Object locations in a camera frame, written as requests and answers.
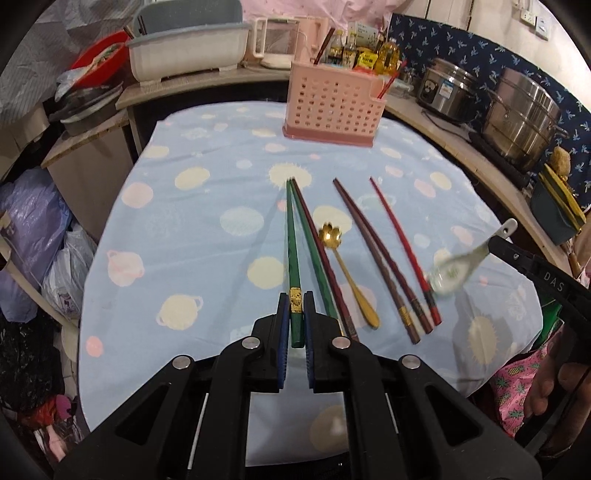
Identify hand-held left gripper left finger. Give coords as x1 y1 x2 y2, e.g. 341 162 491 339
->
54 292 291 480

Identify yellow cooking oil bottle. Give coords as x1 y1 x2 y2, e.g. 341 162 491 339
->
376 38 400 75

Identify blue patterned wall cloth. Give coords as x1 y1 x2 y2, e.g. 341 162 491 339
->
387 13 591 206

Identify purple plastic bag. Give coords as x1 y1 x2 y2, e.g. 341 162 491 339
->
0 168 73 325

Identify black induction cooker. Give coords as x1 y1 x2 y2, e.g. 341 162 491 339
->
468 131 539 186

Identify pink electric kettle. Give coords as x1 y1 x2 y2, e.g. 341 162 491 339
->
295 16 331 64

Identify curved wooden counter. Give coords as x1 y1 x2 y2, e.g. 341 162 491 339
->
115 65 576 278

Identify white and green carton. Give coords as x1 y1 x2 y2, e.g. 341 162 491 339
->
347 21 380 48

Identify clear white pitcher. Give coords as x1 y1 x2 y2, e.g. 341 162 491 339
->
250 17 302 70

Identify brown loofah sponge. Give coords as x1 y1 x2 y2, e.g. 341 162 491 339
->
549 147 574 177

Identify grey striped cloth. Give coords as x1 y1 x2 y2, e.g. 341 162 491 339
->
0 0 141 126

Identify green chopstick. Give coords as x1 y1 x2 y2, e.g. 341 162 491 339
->
289 179 345 335
285 178 306 348

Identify white ceramic spoon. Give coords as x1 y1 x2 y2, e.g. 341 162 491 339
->
426 218 518 296

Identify pink dotted curtain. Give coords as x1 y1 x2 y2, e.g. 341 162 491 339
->
240 0 394 29

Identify white dish drainer with lid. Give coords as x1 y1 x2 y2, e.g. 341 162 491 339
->
126 0 253 84

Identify blue planet-print blanket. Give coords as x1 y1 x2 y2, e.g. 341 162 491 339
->
78 100 544 468

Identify stack of teal yellow bowls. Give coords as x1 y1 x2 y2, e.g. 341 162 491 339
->
530 162 588 246

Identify gold metal spoon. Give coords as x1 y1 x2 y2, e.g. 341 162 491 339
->
318 222 380 330

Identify dark red chopstick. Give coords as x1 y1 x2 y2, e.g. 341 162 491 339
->
313 27 335 66
293 181 360 343

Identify pineapple print pants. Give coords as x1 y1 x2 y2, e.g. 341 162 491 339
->
488 350 556 440

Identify red plastic basin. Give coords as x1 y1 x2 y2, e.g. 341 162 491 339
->
69 31 131 85

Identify stainless steel steamer pot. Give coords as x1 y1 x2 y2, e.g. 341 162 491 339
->
481 67 571 172

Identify clear food container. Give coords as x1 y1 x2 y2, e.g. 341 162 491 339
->
396 69 417 99

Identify dark brown chopstick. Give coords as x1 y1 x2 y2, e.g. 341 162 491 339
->
332 178 422 345
335 180 435 335

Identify pink perforated utensil basket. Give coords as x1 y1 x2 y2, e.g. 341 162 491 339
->
282 61 387 148

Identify stainless steel rice cooker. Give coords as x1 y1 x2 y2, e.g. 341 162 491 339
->
416 58 484 125

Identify white plastic bag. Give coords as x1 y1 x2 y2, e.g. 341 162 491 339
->
41 225 98 320

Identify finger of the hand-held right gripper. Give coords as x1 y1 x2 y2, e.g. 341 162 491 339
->
488 234 591 306

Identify person's right hand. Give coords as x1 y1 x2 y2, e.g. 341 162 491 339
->
523 352 572 417

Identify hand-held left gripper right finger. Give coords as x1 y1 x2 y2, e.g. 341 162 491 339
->
302 292 543 480

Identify glass pot lids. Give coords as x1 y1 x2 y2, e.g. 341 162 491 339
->
54 83 124 136

